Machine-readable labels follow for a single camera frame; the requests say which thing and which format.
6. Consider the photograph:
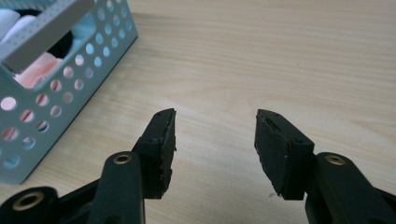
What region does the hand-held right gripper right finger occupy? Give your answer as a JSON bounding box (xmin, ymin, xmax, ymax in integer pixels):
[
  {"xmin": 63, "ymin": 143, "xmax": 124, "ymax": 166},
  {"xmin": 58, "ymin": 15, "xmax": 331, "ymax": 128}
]
[{"xmin": 253, "ymin": 108, "xmax": 316, "ymax": 201}]

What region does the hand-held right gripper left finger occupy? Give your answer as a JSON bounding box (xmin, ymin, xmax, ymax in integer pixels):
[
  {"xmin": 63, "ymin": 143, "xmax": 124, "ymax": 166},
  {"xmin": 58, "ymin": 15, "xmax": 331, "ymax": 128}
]
[{"xmin": 132, "ymin": 107, "xmax": 177, "ymax": 200}]

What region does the light blue perforated basket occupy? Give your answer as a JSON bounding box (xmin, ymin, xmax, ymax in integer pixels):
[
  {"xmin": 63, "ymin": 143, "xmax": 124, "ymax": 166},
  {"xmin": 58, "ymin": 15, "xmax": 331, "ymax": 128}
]
[{"xmin": 0, "ymin": 0, "xmax": 138, "ymax": 186}]

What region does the pink sock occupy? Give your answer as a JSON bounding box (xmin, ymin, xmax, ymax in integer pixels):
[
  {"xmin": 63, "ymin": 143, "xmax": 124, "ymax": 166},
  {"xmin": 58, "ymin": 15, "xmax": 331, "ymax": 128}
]
[{"xmin": 0, "ymin": 51, "xmax": 85, "ymax": 141}]

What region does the white sock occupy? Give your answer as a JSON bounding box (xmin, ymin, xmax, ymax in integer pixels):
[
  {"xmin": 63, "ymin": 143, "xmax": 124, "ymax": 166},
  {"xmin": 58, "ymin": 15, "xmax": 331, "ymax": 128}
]
[{"xmin": 0, "ymin": 8, "xmax": 38, "ymax": 45}]

